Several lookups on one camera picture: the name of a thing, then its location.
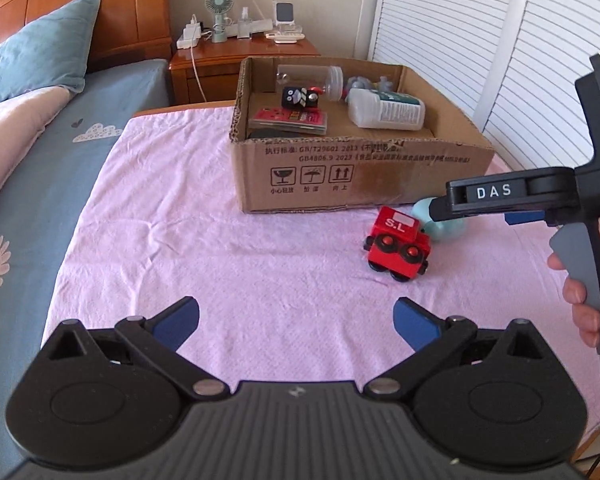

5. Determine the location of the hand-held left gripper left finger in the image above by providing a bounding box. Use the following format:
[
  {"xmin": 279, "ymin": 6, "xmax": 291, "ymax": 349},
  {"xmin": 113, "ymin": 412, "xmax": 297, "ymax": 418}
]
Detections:
[{"xmin": 49, "ymin": 296, "xmax": 231, "ymax": 402}]

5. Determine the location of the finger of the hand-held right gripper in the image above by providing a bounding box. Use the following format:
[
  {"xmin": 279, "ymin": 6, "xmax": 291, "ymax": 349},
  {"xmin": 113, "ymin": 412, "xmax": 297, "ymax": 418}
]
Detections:
[
  {"xmin": 427, "ymin": 196, "xmax": 481, "ymax": 222},
  {"xmin": 504, "ymin": 211, "xmax": 548, "ymax": 225}
]

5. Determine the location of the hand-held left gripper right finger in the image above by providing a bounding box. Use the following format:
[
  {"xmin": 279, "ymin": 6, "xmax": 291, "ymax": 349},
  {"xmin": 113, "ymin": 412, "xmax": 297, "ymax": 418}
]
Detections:
[{"xmin": 362, "ymin": 297, "xmax": 543, "ymax": 402}]

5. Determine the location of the teal egg-shaped toy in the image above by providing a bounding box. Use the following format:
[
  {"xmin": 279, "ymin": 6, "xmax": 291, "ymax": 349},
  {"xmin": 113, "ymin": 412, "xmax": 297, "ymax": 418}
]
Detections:
[{"xmin": 411, "ymin": 197, "xmax": 468, "ymax": 244}]

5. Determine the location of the red toy train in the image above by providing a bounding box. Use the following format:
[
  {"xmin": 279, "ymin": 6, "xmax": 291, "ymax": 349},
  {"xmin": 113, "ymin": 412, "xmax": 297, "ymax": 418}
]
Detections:
[{"xmin": 362, "ymin": 206, "xmax": 433, "ymax": 286}]

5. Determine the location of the cardboard box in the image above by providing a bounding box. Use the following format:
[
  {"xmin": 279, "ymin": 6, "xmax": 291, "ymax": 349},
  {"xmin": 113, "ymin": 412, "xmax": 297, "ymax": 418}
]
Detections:
[{"xmin": 229, "ymin": 56, "xmax": 496, "ymax": 214}]

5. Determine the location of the white plastic bottle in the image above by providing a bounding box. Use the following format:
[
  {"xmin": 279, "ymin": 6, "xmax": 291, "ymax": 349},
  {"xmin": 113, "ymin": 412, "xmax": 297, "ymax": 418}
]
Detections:
[{"xmin": 347, "ymin": 89, "xmax": 427, "ymax": 131}]

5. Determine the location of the grey toy figure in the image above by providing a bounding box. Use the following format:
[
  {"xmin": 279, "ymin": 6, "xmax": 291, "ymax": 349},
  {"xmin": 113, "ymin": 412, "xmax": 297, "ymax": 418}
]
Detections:
[{"xmin": 344, "ymin": 75, "xmax": 397, "ymax": 102}]

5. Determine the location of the person's right hand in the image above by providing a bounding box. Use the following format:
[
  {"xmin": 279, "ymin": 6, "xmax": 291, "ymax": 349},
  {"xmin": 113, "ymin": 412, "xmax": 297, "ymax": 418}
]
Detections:
[{"xmin": 547, "ymin": 217, "xmax": 600, "ymax": 348}]

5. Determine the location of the pink cloth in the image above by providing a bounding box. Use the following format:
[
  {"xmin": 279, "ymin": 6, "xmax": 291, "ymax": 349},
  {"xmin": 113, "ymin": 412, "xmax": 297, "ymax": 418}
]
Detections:
[{"xmin": 42, "ymin": 102, "xmax": 600, "ymax": 461}]

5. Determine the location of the white louvered closet door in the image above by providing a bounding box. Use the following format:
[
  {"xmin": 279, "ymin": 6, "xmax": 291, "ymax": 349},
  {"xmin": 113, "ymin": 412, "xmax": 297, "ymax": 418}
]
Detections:
[
  {"xmin": 480, "ymin": 0, "xmax": 600, "ymax": 183},
  {"xmin": 367, "ymin": 0, "xmax": 527, "ymax": 122}
]

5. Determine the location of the clear plastic jar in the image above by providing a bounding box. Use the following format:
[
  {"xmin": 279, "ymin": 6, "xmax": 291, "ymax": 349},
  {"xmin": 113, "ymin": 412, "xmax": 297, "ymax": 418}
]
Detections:
[{"xmin": 276, "ymin": 64, "xmax": 345, "ymax": 102}]

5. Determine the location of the blue bed sheet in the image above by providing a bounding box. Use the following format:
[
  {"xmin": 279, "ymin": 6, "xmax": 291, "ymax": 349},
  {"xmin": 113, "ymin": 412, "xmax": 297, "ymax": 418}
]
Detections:
[{"xmin": 0, "ymin": 57, "xmax": 168, "ymax": 480}]

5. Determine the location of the wooden nightstand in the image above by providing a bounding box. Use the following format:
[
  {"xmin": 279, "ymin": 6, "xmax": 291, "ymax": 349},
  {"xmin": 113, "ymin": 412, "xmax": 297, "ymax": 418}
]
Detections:
[{"xmin": 169, "ymin": 37, "xmax": 322, "ymax": 107}]

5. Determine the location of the white stand with grey screen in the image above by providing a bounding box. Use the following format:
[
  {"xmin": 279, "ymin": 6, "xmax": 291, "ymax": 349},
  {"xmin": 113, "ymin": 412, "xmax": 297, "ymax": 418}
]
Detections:
[{"xmin": 272, "ymin": 1, "xmax": 301, "ymax": 36}]

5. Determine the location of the pink pillow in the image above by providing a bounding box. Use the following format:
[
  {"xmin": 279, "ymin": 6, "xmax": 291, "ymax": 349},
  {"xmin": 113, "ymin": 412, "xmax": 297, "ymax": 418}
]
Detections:
[{"xmin": 0, "ymin": 85, "xmax": 72, "ymax": 226}]

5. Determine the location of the white router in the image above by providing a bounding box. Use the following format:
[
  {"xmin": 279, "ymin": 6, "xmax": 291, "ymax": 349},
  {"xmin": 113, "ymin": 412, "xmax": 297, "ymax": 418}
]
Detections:
[{"xmin": 230, "ymin": 2, "xmax": 277, "ymax": 39}]

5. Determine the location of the white power strip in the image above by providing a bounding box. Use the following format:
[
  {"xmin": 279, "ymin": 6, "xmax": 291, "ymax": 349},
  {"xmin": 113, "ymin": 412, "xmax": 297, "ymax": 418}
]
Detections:
[{"xmin": 176, "ymin": 30, "xmax": 207, "ymax": 50}]

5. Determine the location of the blue pillow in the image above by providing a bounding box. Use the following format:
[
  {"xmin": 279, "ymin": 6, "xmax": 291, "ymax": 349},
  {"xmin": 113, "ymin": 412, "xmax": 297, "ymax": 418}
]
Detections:
[{"xmin": 0, "ymin": 0, "xmax": 102, "ymax": 111}]

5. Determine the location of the small green desk fan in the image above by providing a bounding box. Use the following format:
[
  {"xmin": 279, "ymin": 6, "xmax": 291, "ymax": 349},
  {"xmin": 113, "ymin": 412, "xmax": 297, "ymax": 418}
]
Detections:
[{"xmin": 205, "ymin": 0, "xmax": 235, "ymax": 44}]

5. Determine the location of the wooden headboard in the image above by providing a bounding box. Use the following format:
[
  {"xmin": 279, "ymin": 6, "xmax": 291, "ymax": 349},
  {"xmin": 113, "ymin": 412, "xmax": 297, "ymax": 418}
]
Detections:
[{"xmin": 0, "ymin": 0, "xmax": 173, "ymax": 73}]

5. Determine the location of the white charging cable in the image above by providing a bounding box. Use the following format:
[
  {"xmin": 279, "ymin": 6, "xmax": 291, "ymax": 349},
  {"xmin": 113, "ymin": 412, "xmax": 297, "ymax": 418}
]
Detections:
[{"xmin": 190, "ymin": 45, "xmax": 207, "ymax": 104}]

